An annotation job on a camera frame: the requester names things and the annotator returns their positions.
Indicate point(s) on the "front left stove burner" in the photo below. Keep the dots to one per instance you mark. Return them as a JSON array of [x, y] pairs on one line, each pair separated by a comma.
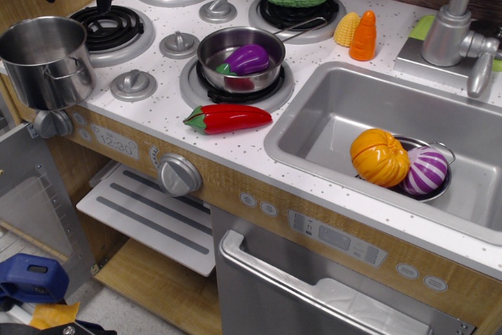
[[116, 37]]

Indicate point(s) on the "tall stainless steel pot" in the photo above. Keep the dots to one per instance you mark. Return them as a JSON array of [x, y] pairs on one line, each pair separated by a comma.
[[48, 62]]

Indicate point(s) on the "silver stove knob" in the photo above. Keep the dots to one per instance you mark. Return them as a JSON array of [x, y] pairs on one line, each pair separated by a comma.
[[217, 12], [179, 45], [133, 86]]

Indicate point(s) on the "silver stove knob front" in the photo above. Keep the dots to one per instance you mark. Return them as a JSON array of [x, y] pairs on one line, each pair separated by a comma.
[[133, 86]]

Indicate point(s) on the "front right stove burner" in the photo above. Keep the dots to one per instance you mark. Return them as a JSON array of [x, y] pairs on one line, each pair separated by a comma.
[[196, 90]]

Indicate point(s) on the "back right stove burner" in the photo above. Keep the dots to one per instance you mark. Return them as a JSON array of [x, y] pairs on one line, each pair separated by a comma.
[[300, 26]]

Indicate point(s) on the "small steel saucepan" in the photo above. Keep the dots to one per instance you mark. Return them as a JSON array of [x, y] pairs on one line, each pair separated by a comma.
[[215, 48]]

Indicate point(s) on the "small silver side dial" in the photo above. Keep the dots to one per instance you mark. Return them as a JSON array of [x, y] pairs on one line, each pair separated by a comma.
[[48, 124]]

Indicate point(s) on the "digital clock display panel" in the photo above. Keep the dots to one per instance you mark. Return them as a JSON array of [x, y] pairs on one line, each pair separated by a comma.
[[116, 141]]

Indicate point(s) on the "purple toy eggplant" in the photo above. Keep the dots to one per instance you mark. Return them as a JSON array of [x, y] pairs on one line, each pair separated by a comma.
[[245, 60]]

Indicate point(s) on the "red toy chili pepper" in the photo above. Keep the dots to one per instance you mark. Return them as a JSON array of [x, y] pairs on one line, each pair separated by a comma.
[[225, 118]]

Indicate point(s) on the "large silver oven dial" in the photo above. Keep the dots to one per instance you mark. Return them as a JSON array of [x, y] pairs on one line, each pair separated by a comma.
[[177, 176]]

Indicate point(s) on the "white oven rack shelf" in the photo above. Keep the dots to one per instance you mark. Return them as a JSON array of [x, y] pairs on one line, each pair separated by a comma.
[[132, 203]]

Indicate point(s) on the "yellow toy corn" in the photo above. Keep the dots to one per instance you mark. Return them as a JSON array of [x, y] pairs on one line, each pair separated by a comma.
[[346, 28]]

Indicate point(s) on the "open oven door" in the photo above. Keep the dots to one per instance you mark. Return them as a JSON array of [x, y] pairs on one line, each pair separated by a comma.
[[37, 216]]

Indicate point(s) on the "grey toy sink basin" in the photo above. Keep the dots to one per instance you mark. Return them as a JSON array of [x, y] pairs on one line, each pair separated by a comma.
[[340, 101]]

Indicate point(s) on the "orange toy carrot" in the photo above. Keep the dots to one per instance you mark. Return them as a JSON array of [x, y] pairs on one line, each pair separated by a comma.
[[363, 45]]

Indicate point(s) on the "blue clamp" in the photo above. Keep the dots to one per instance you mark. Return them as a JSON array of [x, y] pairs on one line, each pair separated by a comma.
[[33, 279]]

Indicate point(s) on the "orange toy pumpkin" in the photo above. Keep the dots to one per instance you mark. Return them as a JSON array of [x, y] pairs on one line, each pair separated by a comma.
[[379, 158]]

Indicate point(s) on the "silver dishwasher door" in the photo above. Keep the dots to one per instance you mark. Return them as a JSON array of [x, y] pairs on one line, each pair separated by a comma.
[[269, 285]]

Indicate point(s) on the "silver toy faucet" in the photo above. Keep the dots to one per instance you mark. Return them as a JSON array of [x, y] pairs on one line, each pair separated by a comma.
[[451, 53]]

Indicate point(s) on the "small steel bowl in sink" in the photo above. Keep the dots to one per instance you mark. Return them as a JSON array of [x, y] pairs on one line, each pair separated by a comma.
[[408, 145]]

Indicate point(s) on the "purple striped toy onion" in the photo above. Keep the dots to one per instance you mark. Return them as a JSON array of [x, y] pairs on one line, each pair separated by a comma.
[[427, 172]]

